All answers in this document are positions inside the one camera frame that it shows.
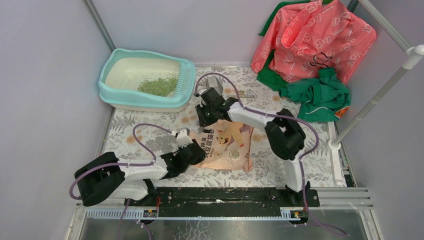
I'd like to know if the silver metal scoop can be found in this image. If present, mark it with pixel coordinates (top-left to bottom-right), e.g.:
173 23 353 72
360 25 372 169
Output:
205 75 224 95

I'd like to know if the pink cat litter bag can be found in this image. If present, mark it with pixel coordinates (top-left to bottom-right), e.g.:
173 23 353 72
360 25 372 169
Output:
190 120 254 172

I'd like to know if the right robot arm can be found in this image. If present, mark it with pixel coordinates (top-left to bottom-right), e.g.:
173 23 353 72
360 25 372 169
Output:
194 87 310 206

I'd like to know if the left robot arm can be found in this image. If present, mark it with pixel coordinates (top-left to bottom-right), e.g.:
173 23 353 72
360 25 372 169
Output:
72 140 207 207

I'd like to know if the green cat litter pile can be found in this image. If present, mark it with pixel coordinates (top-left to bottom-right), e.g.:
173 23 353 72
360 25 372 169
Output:
137 75 179 97

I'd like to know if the teal litter box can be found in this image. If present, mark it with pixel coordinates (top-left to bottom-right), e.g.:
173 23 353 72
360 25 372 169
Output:
98 48 196 113

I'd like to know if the floral patterned table mat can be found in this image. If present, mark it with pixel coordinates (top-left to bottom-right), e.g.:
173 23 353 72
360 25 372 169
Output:
104 66 347 188

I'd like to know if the green cloth garment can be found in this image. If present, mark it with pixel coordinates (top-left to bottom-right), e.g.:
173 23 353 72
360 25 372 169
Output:
262 12 351 122

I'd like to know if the pink printed garment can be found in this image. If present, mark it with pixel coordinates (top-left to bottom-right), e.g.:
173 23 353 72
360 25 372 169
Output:
251 0 377 84

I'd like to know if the white pipe rack stand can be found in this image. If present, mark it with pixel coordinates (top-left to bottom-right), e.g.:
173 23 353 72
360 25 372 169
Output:
327 44 424 186

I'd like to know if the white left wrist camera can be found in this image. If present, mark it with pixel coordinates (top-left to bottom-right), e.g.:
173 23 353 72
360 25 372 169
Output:
171 128 193 148

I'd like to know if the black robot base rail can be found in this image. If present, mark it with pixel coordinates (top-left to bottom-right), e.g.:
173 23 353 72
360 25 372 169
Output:
128 187 320 218

